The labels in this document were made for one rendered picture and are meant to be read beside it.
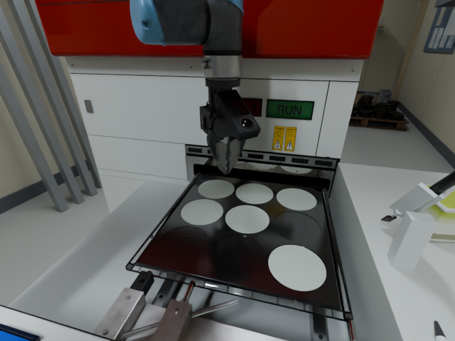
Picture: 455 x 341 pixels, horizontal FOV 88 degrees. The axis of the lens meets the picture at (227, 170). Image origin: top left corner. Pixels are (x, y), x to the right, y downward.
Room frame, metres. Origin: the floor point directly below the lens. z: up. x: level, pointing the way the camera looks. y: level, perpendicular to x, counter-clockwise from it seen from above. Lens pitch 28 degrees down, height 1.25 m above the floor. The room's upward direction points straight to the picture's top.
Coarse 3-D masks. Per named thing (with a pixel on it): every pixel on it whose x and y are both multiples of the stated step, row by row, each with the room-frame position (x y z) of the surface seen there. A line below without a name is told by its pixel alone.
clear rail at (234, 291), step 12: (132, 264) 0.30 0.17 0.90; (156, 276) 0.28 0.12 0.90; (168, 276) 0.27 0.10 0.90; (180, 276) 0.27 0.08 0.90; (204, 288) 0.25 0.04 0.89; (216, 288) 0.25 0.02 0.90; (228, 288) 0.25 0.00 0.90; (240, 288) 0.25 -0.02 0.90; (264, 300) 0.23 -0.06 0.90; (276, 300) 0.23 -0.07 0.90; (288, 300) 0.23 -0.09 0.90; (312, 312) 0.21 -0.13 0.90; (324, 312) 0.21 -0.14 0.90; (336, 312) 0.21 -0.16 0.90
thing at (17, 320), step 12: (0, 312) 0.17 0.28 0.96; (12, 312) 0.17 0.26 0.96; (12, 324) 0.16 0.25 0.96; (24, 324) 0.16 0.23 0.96; (36, 324) 0.16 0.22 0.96; (48, 324) 0.16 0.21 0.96; (48, 336) 0.15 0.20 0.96; (60, 336) 0.15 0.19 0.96; (72, 336) 0.15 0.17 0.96; (84, 336) 0.15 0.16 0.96; (96, 336) 0.15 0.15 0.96
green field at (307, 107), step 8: (272, 104) 0.63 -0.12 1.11; (280, 104) 0.62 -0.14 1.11; (288, 104) 0.62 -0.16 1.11; (296, 104) 0.61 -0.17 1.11; (304, 104) 0.61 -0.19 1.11; (312, 104) 0.60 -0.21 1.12; (272, 112) 0.63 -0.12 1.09; (280, 112) 0.62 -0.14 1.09; (288, 112) 0.62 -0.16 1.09; (296, 112) 0.61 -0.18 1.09; (304, 112) 0.61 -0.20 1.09
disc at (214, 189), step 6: (216, 180) 0.60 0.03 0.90; (222, 180) 0.60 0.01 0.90; (204, 186) 0.56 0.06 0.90; (210, 186) 0.56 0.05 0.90; (216, 186) 0.56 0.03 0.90; (222, 186) 0.56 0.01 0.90; (228, 186) 0.56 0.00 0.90; (204, 192) 0.53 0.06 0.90; (210, 192) 0.53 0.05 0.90; (216, 192) 0.53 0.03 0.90; (222, 192) 0.53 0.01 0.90; (228, 192) 0.53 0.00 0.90; (216, 198) 0.50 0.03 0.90
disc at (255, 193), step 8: (248, 184) 0.58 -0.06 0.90; (256, 184) 0.58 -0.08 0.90; (240, 192) 0.53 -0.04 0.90; (248, 192) 0.53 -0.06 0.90; (256, 192) 0.53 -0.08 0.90; (264, 192) 0.53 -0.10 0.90; (272, 192) 0.53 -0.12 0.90; (248, 200) 0.50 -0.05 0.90; (256, 200) 0.50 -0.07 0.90; (264, 200) 0.50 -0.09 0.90
